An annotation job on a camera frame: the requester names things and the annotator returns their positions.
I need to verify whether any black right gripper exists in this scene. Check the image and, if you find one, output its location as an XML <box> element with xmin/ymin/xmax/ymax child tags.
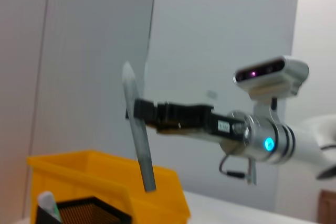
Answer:
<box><xmin>133</xmin><ymin>99</ymin><xmax>247</xmax><ymax>144</ymax></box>

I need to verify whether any grey glitter pen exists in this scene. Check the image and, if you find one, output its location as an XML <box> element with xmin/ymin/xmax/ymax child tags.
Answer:
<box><xmin>122</xmin><ymin>61</ymin><xmax>157</xmax><ymax>193</ymax></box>

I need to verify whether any black mesh pen holder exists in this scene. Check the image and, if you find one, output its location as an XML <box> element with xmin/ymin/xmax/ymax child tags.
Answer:
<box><xmin>35</xmin><ymin>196</ymin><xmax>132</xmax><ymax>224</ymax></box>

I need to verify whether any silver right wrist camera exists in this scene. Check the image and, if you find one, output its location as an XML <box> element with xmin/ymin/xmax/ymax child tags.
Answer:
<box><xmin>233</xmin><ymin>55</ymin><xmax>309</xmax><ymax>102</ymax></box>

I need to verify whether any green pen with white clip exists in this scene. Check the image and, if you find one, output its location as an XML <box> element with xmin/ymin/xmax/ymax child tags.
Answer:
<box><xmin>37</xmin><ymin>191</ymin><xmax>62</xmax><ymax>222</ymax></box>

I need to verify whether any yellow plastic bin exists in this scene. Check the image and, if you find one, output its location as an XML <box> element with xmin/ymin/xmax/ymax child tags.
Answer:
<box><xmin>26</xmin><ymin>150</ymin><xmax>191</xmax><ymax>224</ymax></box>

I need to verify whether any brown cardboard box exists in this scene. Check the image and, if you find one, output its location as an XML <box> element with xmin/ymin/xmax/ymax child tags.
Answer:
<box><xmin>319</xmin><ymin>189</ymin><xmax>336</xmax><ymax>224</ymax></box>

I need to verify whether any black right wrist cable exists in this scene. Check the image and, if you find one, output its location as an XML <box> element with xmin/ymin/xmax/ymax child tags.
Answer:
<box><xmin>219</xmin><ymin>153</ymin><xmax>250</xmax><ymax>180</ymax></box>

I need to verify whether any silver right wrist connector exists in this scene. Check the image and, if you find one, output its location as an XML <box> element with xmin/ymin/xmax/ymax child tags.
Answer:
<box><xmin>246</xmin><ymin>158</ymin><xmax>257</xmax><ymax>185</ymax></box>

